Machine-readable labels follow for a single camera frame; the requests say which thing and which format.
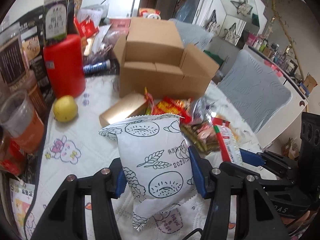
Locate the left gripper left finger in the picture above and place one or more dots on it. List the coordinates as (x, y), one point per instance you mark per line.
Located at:
(64, 217)

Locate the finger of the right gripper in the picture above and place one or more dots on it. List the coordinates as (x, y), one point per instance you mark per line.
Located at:
(252, 157)
(239, 171)

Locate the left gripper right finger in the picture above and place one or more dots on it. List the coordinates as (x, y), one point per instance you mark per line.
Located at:
(255, 216)

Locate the red white snack stick packet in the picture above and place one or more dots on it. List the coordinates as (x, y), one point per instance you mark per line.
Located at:
(230, 151)

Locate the brown green snack packet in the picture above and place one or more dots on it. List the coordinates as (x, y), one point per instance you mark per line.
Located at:
(202, 136)

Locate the silver purple snack bag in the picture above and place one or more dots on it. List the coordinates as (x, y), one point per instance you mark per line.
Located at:
(203, 110)

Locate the white bread snack bag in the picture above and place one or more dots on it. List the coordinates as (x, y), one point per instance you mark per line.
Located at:
(156, 163)

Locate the red yellow snack bag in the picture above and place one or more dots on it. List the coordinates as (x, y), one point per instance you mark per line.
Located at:
(169, 106)

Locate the gold rectangular snack box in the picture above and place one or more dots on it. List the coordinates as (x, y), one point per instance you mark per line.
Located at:
(131, 105)

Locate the white quilted tablecloth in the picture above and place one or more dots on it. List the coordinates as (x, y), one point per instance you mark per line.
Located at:
(77, 148)

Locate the near grey chair cover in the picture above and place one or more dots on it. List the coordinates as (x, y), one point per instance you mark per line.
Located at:
(243, 89)

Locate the grey chair cover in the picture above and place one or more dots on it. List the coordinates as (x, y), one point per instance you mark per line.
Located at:
(193, 34)
(243, 89)

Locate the yellow pear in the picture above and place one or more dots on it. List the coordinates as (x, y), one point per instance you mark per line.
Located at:
(65, 109)

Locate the clear plastic cup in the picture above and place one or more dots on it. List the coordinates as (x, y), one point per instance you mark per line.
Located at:
(16, 113)

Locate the brown cardboard box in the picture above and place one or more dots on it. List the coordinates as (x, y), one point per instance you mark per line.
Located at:
(153, 58)

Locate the far grey chair cover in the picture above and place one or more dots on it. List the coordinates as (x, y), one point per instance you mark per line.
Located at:
(193, 34)

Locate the blue white tube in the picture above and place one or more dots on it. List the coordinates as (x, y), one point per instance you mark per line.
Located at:
(96, 68)

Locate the red cylindrical canister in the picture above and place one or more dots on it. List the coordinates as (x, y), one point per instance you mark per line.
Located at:
(64, 67)

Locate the pink paper cup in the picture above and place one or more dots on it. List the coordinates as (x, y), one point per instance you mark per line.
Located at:
(120, 23)

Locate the red foil packet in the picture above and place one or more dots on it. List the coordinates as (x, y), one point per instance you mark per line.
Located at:
(86, 28)

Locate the black coffee bag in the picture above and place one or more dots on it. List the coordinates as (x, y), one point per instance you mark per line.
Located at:
(31, 29)

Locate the purple label jar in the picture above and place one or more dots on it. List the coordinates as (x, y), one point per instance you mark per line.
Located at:
(55, 21)

